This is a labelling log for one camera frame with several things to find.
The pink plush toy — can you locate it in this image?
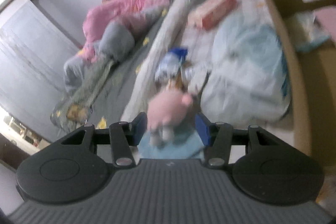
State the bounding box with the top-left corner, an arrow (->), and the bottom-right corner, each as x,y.
147,89 -> 193,146

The grey bed sheet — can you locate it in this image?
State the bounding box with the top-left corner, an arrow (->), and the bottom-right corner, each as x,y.
49,11 -> 169,140

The white plastic bag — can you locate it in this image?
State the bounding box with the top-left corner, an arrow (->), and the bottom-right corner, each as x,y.
201,12 -> 291,127

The green patterned blanket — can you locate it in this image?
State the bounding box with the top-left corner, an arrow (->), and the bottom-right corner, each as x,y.
50,57 -> 116,133

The red tissue pack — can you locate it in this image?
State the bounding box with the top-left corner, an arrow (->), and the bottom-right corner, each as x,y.
187,0 -> 238,30

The clear packaged cloth bag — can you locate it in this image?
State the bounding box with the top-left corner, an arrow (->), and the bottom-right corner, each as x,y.
285,11 -> 331,53

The small white carton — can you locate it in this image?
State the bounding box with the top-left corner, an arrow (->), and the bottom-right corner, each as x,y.
181,63 -> 211,96

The blue white wipes pack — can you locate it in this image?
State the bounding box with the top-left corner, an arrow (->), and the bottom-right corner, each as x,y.
154,47 -> 188,83

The blue checked towel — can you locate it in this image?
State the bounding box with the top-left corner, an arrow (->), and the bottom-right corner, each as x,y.
138,121 -> 204,160

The white striped rolled blanket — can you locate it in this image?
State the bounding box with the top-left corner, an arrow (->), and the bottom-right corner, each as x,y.
121,0 -> 201,122

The large brown cardboard box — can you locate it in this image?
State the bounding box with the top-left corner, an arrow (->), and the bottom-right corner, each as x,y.
266,0 -> 335,167

